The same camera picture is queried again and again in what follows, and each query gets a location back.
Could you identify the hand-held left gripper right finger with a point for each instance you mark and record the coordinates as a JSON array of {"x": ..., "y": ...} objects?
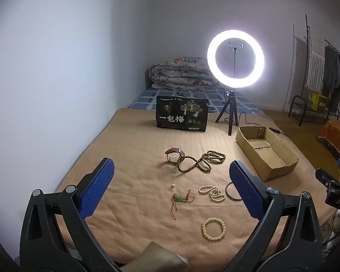
[{"x": 245, "y": 187}]

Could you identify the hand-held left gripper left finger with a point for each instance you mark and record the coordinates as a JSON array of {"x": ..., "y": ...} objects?
[{"x": 97, "y": 187}]

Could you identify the thin dark bangle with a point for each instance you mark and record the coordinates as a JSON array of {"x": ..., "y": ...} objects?
[{"x": 227, "y": 192}]

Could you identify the cardboard box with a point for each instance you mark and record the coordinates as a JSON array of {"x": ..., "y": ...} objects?
[{"x": 274, "y": 154}]

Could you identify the orange patterned cloth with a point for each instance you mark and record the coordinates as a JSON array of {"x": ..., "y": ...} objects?
[{"x": 337, "y": 136}]

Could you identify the tan blanket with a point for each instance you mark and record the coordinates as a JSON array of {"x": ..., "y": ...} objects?
[{"x": 130, "y": 153}]

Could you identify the yellow box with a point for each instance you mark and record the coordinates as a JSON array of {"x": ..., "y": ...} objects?
[{"x": 318, "y": 102}]

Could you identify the black metal clothes rack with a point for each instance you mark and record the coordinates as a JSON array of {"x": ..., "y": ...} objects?
[{"x": 296, "y": 110}]

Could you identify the black tripod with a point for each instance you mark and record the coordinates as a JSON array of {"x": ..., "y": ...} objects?
[{"x": 230, "y": 110}]

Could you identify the beige cardboard object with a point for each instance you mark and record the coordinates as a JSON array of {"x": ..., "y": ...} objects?
[{"x": 158, "y": 257}]

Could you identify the dark hanging clothes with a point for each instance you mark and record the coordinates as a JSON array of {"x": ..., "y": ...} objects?
[{"x": 333, "y": 73}]

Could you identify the black snack bag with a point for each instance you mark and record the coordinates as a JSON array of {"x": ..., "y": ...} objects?
[{"x": 181, "y": 116}]

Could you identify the blue checked bed sheet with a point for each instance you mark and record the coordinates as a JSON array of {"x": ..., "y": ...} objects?
[{"x": 147, "y": 99}]

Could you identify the white fringed towel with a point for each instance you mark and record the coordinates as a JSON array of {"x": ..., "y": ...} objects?
[{"x": 314, "y": 59}]

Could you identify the folded floral quilt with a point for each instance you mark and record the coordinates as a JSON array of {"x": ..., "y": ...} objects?
[{"x": 175, "y": 73}]

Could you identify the phone holder clamp on stem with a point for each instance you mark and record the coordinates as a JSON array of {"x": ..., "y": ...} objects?
[{"x": 234, "y": 46}]

